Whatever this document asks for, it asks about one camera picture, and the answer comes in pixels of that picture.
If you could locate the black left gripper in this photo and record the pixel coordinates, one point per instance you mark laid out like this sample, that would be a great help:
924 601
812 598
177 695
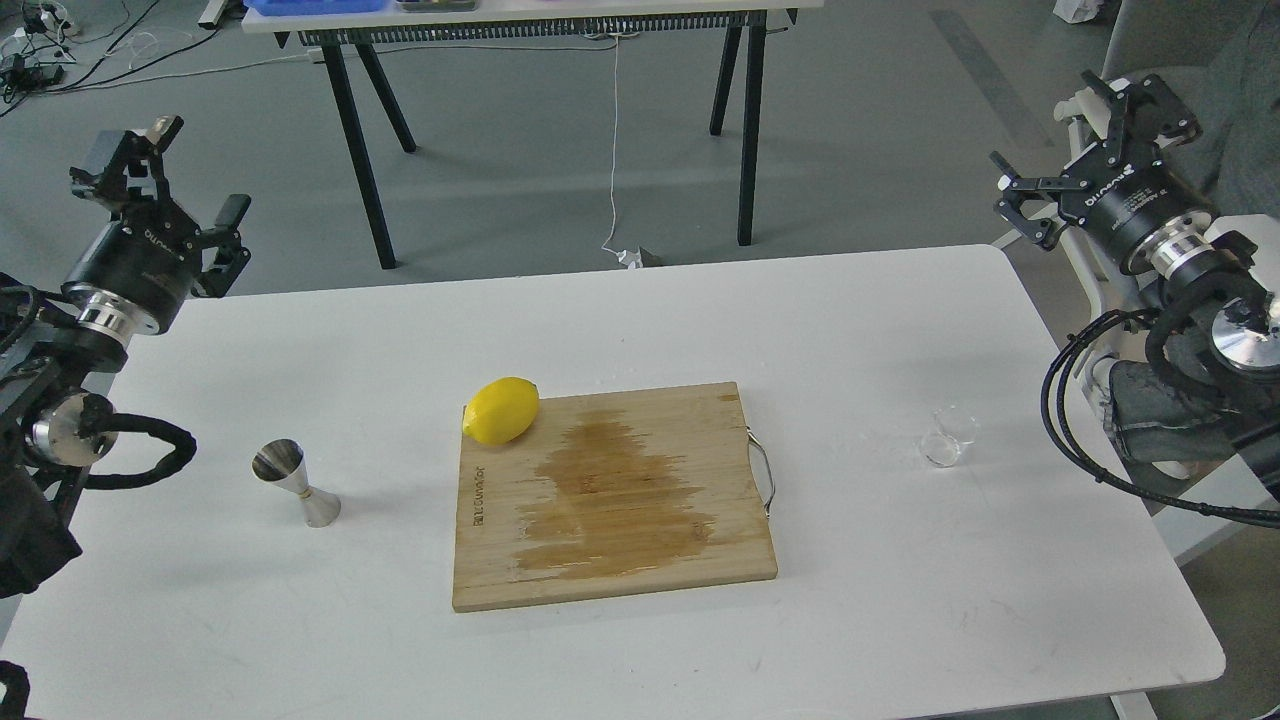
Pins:
131 282

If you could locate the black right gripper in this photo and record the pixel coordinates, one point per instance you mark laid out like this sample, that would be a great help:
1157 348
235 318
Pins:
1135 205

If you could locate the steel double jigger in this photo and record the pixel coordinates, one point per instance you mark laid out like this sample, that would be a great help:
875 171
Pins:
281 463

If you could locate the small clear glass cup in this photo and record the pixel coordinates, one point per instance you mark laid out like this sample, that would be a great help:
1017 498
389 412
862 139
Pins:
954 431

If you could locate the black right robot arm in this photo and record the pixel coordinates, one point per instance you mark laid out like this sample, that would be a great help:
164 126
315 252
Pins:
1180 356

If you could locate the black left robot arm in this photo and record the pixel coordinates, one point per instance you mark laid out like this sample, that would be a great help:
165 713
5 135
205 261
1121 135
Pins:
60 438

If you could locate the seated person grey clothes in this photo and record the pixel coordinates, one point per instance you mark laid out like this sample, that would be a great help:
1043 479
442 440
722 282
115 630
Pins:
1222 59

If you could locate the blue plastic tray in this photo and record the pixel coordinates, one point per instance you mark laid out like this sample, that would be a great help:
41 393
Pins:
315 5

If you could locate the background table black legs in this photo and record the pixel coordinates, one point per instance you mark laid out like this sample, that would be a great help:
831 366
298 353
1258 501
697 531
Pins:
393 22

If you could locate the yellow lemon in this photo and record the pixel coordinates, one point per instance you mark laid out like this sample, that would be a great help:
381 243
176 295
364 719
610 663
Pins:
501 411

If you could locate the wooden cutting board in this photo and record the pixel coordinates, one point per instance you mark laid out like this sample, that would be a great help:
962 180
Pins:
607 495

